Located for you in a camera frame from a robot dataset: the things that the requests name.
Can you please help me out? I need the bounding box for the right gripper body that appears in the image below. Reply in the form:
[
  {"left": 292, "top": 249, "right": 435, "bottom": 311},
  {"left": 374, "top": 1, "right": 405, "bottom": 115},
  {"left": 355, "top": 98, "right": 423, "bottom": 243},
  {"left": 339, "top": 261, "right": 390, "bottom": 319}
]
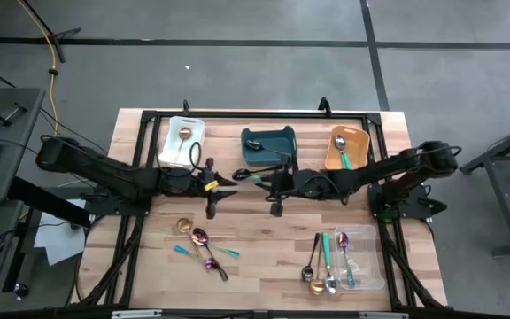
[{"left": 270, "top": 163, "right": 343, "bottom": 218}]

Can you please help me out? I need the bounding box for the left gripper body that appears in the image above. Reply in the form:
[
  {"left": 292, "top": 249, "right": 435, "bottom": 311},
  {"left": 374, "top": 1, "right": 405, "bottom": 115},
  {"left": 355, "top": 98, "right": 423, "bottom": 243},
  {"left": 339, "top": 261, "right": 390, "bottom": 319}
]
[{"left": 161, "top": 158, "right": 218, "bottom": 221}]

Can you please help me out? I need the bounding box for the gold spoon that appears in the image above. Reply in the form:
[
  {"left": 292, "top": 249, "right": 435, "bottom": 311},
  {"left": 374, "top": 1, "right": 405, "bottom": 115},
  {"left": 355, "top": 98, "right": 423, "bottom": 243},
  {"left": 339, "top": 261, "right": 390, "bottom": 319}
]
[
  {"left": 308, "top": 245, "right": 327, "bottom": 297},
  {"left": 173, "top": 127, "right": 193, "bottom": 164},
  {"left": 175, "top": 216, "right": 207, "bottom": 269}
]

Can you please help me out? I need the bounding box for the dark teal plastic bin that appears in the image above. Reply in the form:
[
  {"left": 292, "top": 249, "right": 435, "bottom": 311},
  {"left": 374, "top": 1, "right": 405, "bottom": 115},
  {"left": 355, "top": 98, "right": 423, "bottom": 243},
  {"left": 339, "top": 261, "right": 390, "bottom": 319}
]
[{"left": 240, "top": 125, "right": 298, "bottom": 167}]

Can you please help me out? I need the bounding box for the white plastic bin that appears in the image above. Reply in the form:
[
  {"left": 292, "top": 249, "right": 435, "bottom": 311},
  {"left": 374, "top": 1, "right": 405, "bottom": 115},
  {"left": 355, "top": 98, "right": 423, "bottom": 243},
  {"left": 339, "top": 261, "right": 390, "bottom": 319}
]
[{"left": 157, "top": 115, "right": 206, "bottom": 172}]

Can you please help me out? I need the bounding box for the orange plastic bin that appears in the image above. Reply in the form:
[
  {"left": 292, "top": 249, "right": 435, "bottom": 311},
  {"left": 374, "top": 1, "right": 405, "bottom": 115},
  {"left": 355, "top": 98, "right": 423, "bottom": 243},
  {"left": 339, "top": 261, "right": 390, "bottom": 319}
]
[{"left": 324, "top": 125, "right": 371, "bottom": 172}]

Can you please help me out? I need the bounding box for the clear plastic bin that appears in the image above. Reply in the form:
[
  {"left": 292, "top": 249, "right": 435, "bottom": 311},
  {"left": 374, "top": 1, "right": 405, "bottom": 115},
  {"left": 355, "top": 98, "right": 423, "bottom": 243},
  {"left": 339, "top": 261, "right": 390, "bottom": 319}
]
[{"left": 333, "top": 223, "right": 386, "bottom": 292}]

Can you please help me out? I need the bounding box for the white paper sheet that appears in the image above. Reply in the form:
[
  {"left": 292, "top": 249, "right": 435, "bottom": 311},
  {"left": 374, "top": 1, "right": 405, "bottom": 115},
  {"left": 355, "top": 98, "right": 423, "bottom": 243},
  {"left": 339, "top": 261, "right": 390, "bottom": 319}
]
[{"left": 33, "top": 198, "right": 89, "bottom": 267}]

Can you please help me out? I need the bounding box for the black bar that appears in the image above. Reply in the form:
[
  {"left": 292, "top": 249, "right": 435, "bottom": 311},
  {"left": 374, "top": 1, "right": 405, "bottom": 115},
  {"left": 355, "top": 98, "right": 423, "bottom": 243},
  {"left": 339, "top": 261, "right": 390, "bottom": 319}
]
[{"left": 6, "top": 176, "right": 95, "bottom": 228}]

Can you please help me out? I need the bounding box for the grey side table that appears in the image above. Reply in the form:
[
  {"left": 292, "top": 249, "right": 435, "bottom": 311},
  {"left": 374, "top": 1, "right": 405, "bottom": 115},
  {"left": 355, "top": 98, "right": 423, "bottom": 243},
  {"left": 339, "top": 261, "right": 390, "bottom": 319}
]
[{"left": 0, "top": 87, "right": 47, "bottom": 205}]

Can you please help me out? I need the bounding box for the black tripod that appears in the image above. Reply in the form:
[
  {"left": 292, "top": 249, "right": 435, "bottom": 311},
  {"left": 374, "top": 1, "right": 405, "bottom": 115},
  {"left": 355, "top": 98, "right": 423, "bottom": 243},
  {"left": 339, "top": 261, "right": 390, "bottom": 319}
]
[{"left": 18, "top": 0, "right": 82, "bottom": 64}]

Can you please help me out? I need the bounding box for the grey metal cart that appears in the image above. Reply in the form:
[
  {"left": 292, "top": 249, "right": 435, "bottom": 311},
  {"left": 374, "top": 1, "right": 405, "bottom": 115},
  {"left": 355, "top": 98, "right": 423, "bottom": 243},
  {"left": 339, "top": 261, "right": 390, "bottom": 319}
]
[{"left": 458, "top": 114, "right": 510, "bottom": 258}]

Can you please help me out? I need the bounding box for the black looped cable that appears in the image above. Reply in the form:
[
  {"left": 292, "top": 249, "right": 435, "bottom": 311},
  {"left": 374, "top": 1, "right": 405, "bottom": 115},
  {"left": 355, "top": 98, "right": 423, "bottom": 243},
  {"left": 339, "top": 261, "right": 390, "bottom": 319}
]
[{"left": 187, "top": 140, "right": 205, "bottom": 175}]

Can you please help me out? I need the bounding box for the black metal table frame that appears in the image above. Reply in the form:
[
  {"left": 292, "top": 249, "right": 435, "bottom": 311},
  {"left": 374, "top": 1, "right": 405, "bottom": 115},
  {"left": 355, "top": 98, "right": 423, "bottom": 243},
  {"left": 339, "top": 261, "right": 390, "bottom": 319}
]
[{"left": 71, "top": 108, "right": 449, "bottom": 311}]

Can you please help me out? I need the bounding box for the silver metal bracket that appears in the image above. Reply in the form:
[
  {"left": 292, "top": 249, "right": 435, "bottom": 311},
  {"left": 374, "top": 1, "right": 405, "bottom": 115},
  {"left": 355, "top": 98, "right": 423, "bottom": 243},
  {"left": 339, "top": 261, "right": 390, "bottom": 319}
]
[
  {"left": 359, "top": 311, "right": 410, "bottom": 319},
  {"left": 111, "top": 309, "right": 163, "bottom": 319}
]

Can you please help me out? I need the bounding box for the yellow cable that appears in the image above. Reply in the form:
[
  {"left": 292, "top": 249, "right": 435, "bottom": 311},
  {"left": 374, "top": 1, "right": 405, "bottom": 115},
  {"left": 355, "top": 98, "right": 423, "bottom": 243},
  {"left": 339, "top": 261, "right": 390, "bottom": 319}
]
[{"left": 15, "top": 0, "right": 60, "bottom": 136}]

